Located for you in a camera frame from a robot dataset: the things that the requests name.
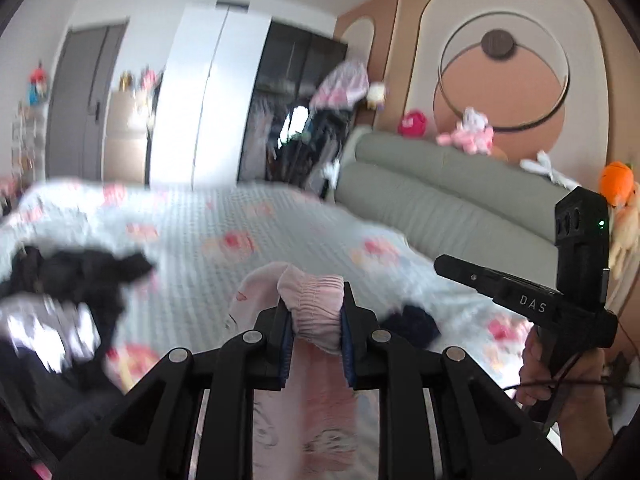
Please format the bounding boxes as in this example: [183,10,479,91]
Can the blue checkered printed blanket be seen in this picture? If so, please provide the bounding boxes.
[0,177,538,480]

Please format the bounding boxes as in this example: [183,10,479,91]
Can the pink checkered hanging cloth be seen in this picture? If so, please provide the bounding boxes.
[309,60,370,110]

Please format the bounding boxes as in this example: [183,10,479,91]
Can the round ring wall lamp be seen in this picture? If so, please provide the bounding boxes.
[432,12,571,133]

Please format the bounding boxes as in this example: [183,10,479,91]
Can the pink and white plush toy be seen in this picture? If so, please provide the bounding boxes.
[436,106,496,155]

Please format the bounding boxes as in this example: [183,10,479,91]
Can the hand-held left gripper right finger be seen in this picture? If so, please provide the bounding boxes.
[340,282,576,480]

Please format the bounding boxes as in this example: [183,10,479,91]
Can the white wardrobe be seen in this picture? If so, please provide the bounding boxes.
[145,2,273,191]

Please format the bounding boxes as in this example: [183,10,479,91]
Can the person's right hand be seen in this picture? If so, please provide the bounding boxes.
[517,332,613,433]

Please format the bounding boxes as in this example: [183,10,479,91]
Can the red and blue plush toy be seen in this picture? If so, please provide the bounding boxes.
[27,62,51,108]

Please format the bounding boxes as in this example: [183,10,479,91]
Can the colourful small figurines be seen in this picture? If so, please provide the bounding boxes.
[117,66,163,106]

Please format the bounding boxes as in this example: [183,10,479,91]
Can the beige plush toy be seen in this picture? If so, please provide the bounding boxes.
[607,205,640,281]

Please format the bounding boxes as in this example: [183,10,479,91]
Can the black garment with white print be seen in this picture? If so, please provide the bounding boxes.
[0,245,156,376]

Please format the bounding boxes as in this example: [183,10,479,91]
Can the white shelf rack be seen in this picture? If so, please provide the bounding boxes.
[10,105,48,181]

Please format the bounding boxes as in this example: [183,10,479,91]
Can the navy striped garment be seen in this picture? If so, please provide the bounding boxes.
[382,304,441,348]

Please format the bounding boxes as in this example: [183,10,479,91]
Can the orange carrot plush toy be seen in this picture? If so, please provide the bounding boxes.
[600,161,636,207]

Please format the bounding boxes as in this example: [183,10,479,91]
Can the dark glass wardrobe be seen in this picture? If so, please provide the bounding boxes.
[237,20,358,196]

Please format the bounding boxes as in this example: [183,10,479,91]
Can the black cable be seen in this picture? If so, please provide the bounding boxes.
[500,325,640,396]

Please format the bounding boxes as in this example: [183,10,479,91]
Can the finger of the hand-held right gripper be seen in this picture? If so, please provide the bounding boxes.
[434,254,506,302]

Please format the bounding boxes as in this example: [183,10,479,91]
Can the white and yellow plush toy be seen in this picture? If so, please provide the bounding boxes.
[366,81,388,111]

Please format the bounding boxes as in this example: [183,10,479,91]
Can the pink printed pants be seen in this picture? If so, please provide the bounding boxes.
[227,262,358,480]

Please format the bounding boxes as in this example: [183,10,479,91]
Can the person's right forearm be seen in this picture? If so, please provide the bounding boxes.
[557,427,616,480]

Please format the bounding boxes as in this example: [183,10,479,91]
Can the grey padded headboard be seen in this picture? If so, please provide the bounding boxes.
[332,127,586,281]

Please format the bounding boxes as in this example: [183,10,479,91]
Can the beige cabinet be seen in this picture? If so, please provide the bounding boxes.
[102,87,151,186]

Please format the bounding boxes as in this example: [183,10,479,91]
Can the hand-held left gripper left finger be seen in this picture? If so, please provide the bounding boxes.
[52,305,296,480]

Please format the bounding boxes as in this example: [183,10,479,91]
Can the grey door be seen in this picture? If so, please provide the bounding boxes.
[45,22,128,181]

